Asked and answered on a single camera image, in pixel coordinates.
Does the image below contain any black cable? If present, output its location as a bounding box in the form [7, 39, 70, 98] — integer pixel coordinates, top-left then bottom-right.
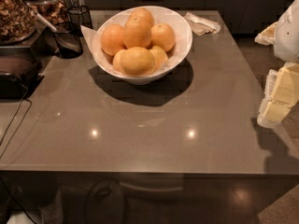
[0, 83, 34, 161]

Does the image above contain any black wire cup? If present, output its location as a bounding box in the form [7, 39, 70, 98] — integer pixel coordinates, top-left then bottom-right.
[67, 6, 93, 29]

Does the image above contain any large glass nut jar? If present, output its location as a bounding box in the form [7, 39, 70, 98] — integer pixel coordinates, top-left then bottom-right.
[0, 0, 36, 46]

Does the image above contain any front left small orange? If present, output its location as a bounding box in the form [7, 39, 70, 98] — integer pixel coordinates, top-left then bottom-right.
[112, 49, 124, 74]

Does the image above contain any small orange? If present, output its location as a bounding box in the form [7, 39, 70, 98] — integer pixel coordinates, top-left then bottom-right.
[149, 46, 168, 71]
[112, 49, 124, 74]

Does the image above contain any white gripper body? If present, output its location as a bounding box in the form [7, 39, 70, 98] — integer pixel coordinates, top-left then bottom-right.
[274, 0, 299, 63]

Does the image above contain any white ceramic bowl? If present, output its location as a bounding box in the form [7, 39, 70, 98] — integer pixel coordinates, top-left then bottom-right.
[90, 6, 192, 85]

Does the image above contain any front large orange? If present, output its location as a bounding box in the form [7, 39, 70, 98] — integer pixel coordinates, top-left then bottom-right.
[121, 47, 155, 76]

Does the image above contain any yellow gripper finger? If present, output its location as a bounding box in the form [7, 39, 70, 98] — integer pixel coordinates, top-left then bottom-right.
[254, 22, 278, 46]
[257, 63, 299, 129]

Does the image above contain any front right small orange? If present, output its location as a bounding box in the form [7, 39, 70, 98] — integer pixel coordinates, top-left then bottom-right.
[149, 46, 168, 71]

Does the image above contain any dark appliance box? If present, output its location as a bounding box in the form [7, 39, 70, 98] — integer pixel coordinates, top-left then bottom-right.
[0, 48, 43, 100]

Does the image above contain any folded white napkin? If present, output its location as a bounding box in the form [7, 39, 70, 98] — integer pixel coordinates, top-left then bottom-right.
[184, 12, 221, 35]

